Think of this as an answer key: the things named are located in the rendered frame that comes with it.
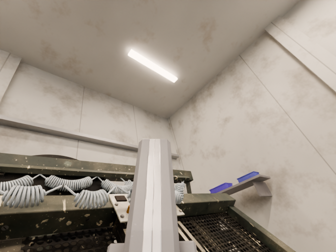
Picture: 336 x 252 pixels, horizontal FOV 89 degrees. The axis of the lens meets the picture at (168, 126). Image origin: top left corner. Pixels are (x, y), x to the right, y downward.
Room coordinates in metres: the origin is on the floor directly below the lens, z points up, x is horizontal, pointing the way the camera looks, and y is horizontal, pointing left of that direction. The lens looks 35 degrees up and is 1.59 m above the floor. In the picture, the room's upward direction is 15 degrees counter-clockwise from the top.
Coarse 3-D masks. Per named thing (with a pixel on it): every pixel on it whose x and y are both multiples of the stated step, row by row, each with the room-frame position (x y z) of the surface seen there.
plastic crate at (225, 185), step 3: (222, 183) 3.01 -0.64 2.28; (225, 183) 3.00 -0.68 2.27; (228, 183) 3.07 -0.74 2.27; (231, 183) 3.14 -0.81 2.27; (216, 186) 3.10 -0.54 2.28; (219, 186) 3.07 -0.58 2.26; (222, 186) 3.03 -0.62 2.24; (225, 186) 3.00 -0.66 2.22; (228, 186) 3.04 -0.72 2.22; (210, 189) 3.18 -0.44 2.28; (213, 189) 3.15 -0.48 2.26; (216, 189) 3.12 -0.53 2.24; (219, 189) 3.08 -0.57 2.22; (222, 189) 3.05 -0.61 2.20; (210, 192) 3.20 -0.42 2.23; (213, 192) 3.17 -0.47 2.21
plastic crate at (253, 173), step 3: (252, 171) 2.68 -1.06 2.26; (255, 171) 2.73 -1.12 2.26; (246, 174) 2.75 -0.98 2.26; (249, 174) 2.73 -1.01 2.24; (252, 174) 2.70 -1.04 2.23; (255, 174) 2.70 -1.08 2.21; (240, 177) 2.82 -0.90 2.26; (243, 177) 2.80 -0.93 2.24; (246, 177) 2.77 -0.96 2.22; (249, 177) 2.74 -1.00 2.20; (240, 180) 2.84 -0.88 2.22; (243, 180) 2.81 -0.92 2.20
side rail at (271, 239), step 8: (232, 208) 1.47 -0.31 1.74; (232, 216) 1.48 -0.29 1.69; (240, 216) 1.43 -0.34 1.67; (248, 216) 1.48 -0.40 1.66; (248, 224) 1.41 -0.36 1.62; (256, 224) 1.42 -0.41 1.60; (256, 232) 1.39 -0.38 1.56; (264, 232) 1.37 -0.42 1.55; (264, 240) 1.37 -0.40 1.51; (272, 240) 1.34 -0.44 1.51; (280, 240) 1.38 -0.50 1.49; (272, 248) 1.35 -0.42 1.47; (280, 248) 1.32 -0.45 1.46; (288, 248) 1.33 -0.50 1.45
